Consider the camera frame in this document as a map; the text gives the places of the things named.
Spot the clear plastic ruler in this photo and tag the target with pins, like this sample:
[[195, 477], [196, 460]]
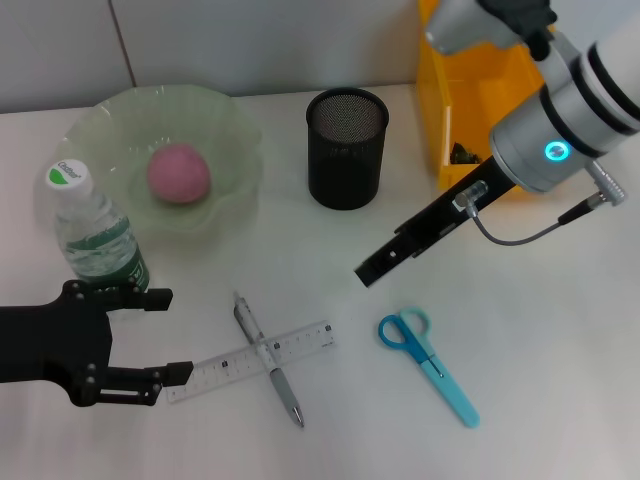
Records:
[[280, 345]]

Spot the blue scissors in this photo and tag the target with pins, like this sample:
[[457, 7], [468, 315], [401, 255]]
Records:
[[435, 372]]

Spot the clear green-label water bottle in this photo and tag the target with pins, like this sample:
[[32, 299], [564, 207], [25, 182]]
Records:
[[95, 235]]

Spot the yellow plastic bin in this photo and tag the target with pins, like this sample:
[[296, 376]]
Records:
[[450, 100]]

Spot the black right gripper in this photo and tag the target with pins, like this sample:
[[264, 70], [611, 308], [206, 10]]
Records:
[[460, 210]]

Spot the grey ballpoint pen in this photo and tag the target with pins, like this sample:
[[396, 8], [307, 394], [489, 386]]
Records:
[[280, 385]]

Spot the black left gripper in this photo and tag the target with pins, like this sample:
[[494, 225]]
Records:
[[55, 345]]

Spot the black mesh pen cup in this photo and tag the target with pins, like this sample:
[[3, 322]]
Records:
[[345, 170]]

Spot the green glass fruit plate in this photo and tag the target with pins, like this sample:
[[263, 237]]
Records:
[[225, 150]]

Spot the green plastic wrapper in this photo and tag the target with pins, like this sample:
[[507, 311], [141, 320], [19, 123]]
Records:
[[465, 154]]

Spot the pink peach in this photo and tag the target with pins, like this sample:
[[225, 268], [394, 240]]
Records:
[[177, 174]]

